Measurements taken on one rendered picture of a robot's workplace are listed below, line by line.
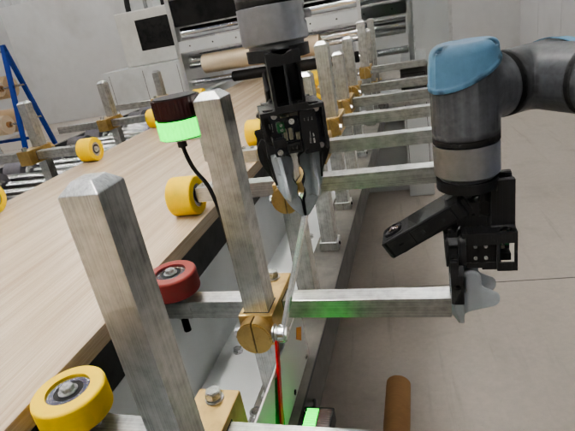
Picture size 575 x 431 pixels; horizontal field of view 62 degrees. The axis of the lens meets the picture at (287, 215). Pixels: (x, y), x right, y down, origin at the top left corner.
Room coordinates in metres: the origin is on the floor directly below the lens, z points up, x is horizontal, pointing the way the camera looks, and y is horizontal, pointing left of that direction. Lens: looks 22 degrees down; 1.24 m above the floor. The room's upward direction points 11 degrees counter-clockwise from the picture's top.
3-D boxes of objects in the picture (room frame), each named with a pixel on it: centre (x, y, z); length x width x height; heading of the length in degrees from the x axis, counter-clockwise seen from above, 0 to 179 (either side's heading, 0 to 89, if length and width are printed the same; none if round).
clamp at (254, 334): (0.61, 0.06, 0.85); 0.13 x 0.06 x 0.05; 162
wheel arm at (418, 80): (1.79, -0.41, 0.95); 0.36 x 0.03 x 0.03; 72
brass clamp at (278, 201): (0.85, -0.02, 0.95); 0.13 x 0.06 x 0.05; 162
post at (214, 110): (0.59, 0.06, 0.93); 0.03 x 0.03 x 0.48; 72
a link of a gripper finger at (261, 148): (0.59, 0.00, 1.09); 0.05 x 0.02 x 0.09; 92
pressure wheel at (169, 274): (0.67, 0.20, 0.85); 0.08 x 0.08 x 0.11
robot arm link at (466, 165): (0.54, -0.22, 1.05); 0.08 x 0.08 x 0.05
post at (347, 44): (1.78, -0.32, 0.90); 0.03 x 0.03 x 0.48; 72
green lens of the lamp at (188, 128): (0.60, 0.11, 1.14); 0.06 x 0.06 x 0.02
